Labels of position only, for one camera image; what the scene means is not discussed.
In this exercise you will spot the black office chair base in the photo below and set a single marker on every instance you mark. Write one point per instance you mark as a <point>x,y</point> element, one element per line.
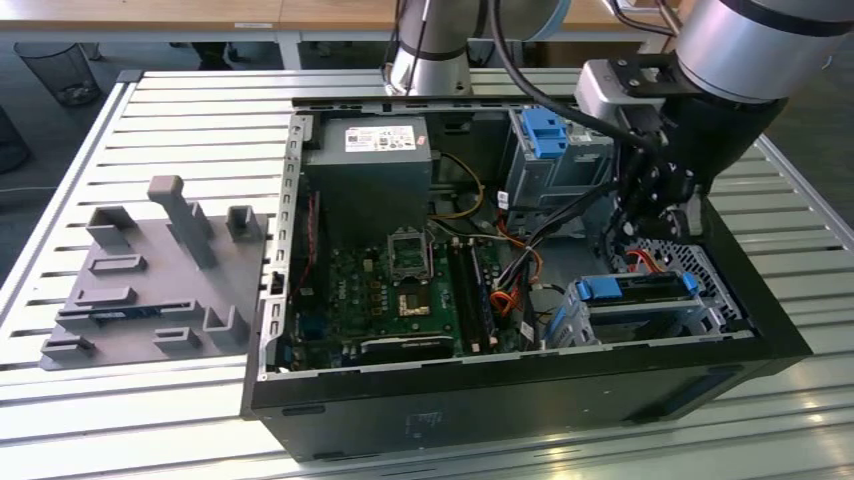
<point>213,55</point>

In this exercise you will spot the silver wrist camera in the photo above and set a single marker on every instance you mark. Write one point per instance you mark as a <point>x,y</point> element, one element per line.
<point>601,95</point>

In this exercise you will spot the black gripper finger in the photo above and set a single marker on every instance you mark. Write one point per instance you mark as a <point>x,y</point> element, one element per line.
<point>681,220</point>
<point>641,195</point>

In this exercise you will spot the tall metal disk bay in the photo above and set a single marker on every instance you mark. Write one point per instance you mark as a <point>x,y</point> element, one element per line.
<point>554,175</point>

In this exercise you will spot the green motherboard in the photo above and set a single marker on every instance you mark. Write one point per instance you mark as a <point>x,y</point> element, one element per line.
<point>354,310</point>

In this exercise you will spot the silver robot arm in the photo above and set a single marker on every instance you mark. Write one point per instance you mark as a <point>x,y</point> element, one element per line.
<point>748,45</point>

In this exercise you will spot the grey power supply unit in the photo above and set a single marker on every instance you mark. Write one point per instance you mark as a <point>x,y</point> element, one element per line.
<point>368,185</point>

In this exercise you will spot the low metal disk bay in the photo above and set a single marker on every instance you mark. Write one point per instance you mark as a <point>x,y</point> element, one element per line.
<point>641,320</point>

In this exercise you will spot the RAM stick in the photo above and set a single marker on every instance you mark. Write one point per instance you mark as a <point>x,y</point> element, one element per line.
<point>123,315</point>

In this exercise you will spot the black RAM slot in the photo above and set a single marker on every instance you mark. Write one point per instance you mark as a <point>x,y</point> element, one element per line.
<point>465,295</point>

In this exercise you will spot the blue disk carrier latch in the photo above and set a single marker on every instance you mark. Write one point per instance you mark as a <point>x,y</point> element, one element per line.
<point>544,132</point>

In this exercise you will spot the CPU socket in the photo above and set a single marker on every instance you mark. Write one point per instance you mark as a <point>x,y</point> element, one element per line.
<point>416,304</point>

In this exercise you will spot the black PC case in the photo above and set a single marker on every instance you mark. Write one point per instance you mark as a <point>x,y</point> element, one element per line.
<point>468,410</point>

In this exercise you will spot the black mesh waste bin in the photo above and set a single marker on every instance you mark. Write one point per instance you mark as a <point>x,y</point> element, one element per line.
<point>61,70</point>

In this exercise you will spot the grey parts rack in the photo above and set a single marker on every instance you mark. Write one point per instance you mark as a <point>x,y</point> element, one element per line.
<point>154,280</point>

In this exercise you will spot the wooden desk white frame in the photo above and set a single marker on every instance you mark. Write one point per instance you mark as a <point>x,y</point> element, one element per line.
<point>201,12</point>

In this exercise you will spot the hard disk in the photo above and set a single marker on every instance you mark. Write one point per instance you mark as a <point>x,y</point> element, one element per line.
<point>601,287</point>

